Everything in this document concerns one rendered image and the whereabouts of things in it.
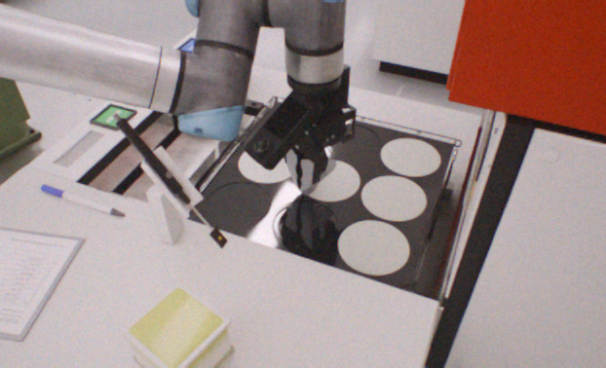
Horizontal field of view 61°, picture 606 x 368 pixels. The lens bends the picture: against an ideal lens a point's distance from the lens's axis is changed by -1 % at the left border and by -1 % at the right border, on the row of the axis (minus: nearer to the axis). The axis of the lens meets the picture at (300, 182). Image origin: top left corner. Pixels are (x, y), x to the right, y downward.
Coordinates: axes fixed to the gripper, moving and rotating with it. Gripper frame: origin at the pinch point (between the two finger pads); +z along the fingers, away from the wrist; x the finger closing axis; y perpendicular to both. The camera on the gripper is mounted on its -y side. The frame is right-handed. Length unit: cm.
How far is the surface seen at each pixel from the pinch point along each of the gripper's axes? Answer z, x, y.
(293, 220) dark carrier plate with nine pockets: 1.4, -3.1, -4.3
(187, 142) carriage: 3.3, 25.8, -4.9
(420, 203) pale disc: 1.3, -13.4, 12.6
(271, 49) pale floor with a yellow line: 91, 173, 129
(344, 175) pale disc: 1.3, -1.0, 8.5
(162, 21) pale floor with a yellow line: 91, 247, 100
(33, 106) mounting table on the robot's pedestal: 9, 67, -20
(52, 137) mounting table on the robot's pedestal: 9, 53, -21
